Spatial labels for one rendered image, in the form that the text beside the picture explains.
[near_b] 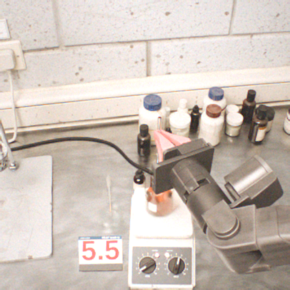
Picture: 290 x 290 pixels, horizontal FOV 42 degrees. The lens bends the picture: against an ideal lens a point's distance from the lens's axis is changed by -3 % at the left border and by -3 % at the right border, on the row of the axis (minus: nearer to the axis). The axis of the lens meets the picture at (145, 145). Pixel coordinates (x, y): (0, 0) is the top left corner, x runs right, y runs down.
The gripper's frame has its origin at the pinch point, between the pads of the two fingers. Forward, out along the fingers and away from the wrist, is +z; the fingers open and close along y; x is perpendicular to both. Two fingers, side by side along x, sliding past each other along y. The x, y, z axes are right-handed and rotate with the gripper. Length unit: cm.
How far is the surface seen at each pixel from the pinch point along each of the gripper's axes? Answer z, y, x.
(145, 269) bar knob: -11.0, 7.7, 22.4
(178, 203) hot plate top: -1.7, -4.1, 19.4
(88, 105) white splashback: 39.3, 1.6, 21.2
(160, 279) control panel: -13.1, 5.5, 24.8
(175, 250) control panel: -10.0, 0.7, 22.0
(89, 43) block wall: 42.9, -1.7, 4.4
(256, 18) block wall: 31, -45, 1
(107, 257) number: -3.1, 12.7, 27.0
